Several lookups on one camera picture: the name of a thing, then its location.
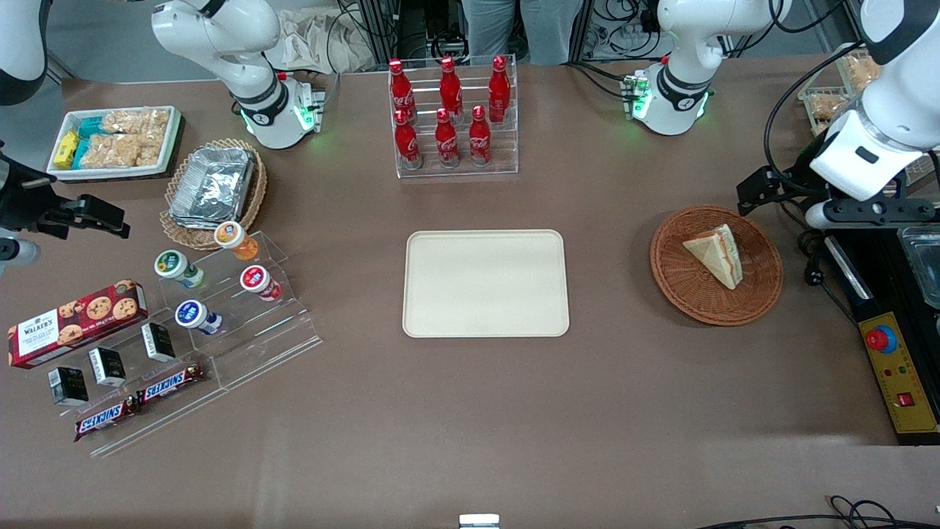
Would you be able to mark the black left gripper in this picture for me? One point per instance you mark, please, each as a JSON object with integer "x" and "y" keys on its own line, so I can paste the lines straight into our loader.
{"x": 800, "y": 167}

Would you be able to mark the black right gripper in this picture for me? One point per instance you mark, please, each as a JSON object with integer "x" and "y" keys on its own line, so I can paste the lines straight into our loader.
{"x": 20, "y": 200}

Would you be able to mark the triangular white bread sandwich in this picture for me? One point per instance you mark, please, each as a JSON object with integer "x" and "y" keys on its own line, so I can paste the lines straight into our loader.
{"x": 712, "y": 253}

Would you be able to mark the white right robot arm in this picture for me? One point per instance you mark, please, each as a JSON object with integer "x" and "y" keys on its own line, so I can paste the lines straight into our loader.
{"x": 242, "y": 66}

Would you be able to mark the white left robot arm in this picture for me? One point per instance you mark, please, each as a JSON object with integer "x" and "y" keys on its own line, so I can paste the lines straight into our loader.
{"x": 687, "y": 73}

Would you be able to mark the white rectangular snack tray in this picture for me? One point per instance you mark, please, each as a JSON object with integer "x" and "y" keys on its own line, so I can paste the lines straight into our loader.
{"x": 110, "y": 173}

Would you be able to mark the brown round wicker basket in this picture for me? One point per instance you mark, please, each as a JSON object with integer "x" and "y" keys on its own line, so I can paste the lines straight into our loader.
{"x": 683, "y": 290}

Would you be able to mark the light tan wicker basket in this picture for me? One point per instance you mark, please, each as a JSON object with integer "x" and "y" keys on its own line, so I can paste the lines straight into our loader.
{"x": 250, "y": 206}

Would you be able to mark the cream rectangular serving tray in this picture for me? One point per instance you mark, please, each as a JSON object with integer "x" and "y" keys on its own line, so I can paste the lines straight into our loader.
{"x": 477, "y": 286}

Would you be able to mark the clear rice cracker packet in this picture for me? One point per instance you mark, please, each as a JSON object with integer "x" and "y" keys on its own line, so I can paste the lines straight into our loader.
{"x": 121, "y": 150}
{"x": 136, "y": 121}

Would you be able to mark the teal snack packet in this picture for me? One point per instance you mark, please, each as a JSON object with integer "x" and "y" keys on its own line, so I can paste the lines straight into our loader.
{"x": 92, "y": 127}
{"x": 81, "y": 153}

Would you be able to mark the yellow snack packet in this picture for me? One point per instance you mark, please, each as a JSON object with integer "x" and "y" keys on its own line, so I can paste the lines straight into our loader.
{"x": 66, "y": 149}

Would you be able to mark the green lid yogurt cup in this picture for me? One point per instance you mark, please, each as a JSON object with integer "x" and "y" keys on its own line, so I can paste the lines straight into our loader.
{"x": 175, "y": 266}

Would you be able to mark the stacked aluminium foil trays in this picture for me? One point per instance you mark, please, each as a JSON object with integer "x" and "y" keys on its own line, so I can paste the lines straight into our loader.
{"x": 213, "y": 184}

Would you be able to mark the red Walkers cookie box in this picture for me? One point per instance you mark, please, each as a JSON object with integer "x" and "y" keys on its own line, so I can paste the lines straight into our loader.
{"x": 73, "y": 327}

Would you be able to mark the bagged fried snack packet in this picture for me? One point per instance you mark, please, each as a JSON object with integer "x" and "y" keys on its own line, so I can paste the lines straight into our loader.
{"x": 828, "y": 109}
{"x": 861, "y": 72}

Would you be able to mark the orange lid yogurt cup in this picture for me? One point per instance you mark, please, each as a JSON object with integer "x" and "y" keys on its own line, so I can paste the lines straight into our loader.
{"x": 233, "y": 239}

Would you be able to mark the blue lid yogurt cup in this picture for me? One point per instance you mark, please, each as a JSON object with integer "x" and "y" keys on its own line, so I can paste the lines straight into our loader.
{"x": 192, "y": 316}

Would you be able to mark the small black box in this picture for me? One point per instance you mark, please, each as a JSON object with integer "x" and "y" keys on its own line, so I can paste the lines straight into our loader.
{"x": 68, "y": 386}
{"x": 107, "y": 367}
{"x": 158, "y": 342}

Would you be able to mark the black countertop appliance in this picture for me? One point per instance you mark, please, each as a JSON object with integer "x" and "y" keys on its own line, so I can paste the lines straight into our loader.
{"x": 881, "y": 272}

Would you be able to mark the red lid yogurt cup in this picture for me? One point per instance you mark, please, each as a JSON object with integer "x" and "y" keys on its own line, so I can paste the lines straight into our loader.
{"x": 257, "y": 281}

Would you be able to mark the Snickers chocolate bar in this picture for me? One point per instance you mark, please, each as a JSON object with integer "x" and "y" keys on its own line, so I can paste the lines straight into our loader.
{"x": 103, "y": 419}
{"x": 169, "y": 384}

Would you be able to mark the clear acrylic cup stand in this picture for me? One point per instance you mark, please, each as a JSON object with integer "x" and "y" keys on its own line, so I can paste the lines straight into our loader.
{"x": 272, "y": 338}

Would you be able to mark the clear acrylic snack stand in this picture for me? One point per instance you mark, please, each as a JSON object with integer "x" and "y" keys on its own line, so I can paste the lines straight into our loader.
{"x": 161, "y": 419}

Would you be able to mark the yellow emergency stop control panel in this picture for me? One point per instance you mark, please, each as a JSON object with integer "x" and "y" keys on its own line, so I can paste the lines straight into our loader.
{"x": 899, "y": 375}

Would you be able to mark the beige cloth bag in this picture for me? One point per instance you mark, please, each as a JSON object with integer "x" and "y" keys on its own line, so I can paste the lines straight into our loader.
{"x": 316, "y": 40}

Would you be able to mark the red cola bottle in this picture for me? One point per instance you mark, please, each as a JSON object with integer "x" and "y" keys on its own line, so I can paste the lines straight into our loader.
{"x": 407, "y": 143}
{"x": 479, "y": 139}
{"x": 400, "y": 88}
{"x": 499, "y": 92}
{"x": 446, "y": 143}
{"x": 450, "y": 88}

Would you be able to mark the person in grey jeans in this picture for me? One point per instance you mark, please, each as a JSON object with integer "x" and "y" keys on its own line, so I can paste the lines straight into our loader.
{"x": 521, "y": 29}

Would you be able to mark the clear acrylic bottle rack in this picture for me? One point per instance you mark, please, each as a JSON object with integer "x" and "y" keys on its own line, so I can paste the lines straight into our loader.
{"x": 459, "y": 171}

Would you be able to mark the small white block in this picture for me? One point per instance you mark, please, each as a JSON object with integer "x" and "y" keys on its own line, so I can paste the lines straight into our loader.
{"x": 479, "y": 521}

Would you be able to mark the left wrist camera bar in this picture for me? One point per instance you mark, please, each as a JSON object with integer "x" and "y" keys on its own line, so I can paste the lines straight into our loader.
{"x": 881, "y": 213}

